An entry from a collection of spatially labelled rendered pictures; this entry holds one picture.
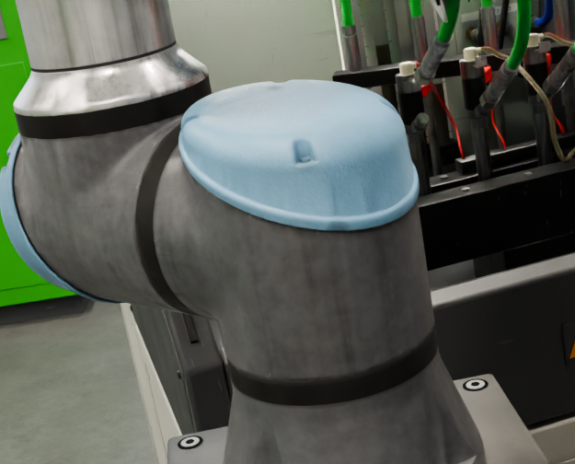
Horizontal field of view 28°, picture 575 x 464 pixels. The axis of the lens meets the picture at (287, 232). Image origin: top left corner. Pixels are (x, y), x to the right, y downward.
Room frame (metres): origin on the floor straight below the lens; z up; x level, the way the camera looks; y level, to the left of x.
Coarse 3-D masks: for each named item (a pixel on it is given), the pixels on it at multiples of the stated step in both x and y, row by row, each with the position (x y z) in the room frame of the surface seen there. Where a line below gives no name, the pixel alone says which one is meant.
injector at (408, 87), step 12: (408, 84) 1.30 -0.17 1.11; (408, 96) 1.30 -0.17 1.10; (420, 96) 1.30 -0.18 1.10; (408, 108) 1.30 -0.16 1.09; (420, 108) 1.30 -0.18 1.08; (408, 120) 1.30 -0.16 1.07; (420, 120) 1.28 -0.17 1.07; (408, 132) 1.30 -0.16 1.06; (420, 132) 1.29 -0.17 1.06; (408, 144) 1.31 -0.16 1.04; (420, 144) 1.30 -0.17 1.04; (420, 156) 1.30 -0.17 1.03; (420, 168) 1.30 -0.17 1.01; (420, 180) 1.30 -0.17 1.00; (420, 192) 1.30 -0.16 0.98
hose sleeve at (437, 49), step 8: (432, 40) 1.19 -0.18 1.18; (432, 48) 1.20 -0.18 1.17; (440, 48) 1.19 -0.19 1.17; (424, 56) 1.23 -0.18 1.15; (432, 56) 1.20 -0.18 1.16; (440, 56) 1.20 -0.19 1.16; (424, 64) 1.23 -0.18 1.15; (432, 64) 1.22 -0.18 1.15; (424, 72) 1.23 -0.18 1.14; (432, 72) 1.23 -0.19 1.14
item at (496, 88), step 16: (416, 0) 1.48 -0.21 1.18; (528, 0) 1.17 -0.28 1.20; (416, 16) 1.48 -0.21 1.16; (528, 16) 1.17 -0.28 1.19; (416, 32) 1.48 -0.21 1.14; (528, 32) 1.18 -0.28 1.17; (416, 48) 1.48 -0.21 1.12; (512, 48) 1.20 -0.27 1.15; (512, 64) 1.21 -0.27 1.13; (496, 80) 1.24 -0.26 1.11; (496, 96) 1.26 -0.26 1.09
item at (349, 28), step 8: (344, 0) 1.50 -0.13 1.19; (448, 0) 1.14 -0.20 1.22; (456, 0) 1.14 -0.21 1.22; (344, 8) 1.50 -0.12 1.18; (448, 8) 1.15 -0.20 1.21; (456, 8) 1.15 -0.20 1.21; (344, 16) 1.50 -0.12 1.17; (448, 16) 1.15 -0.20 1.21; (456, 16) 1.15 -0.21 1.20; (344, 24) 1.50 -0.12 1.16; (352, 24) 1.50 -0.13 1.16; (448, 24) 1.16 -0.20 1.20; (344, 32) 1.50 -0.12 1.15; (352, 32) 1.50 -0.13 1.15; (440, 32) 1.17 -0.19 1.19; (448, 32) 1.17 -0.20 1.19; (440, 40) 1.18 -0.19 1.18; (448, 40) 1.18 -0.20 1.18
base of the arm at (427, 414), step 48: (432, 336) 0.56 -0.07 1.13; (240, 384) 0.56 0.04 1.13; (288, 384) 0.53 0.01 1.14; (336, 384) 0.53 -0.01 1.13; (384, 384) 0.53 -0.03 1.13; (432, 384) 0.55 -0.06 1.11; (240, 432) 0.56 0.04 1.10; (288, 432) 0.53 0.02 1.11; (336, 432) 0.53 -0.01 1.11; (384, 432) 0.53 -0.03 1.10; (432, 432) 0.55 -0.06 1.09
